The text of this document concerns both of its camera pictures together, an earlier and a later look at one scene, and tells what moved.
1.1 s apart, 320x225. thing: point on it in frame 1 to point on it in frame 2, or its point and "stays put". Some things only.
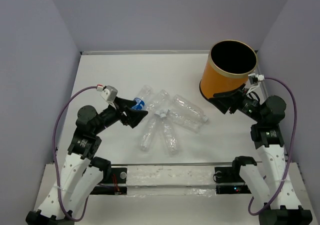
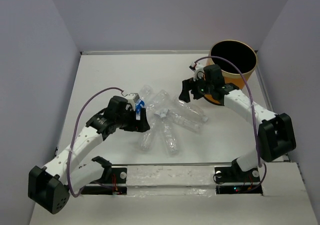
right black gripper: [223, 105] to [187, 84]
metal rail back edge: [152, 52] stays put
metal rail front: [175, 163] stays put
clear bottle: [170, 136] stays put
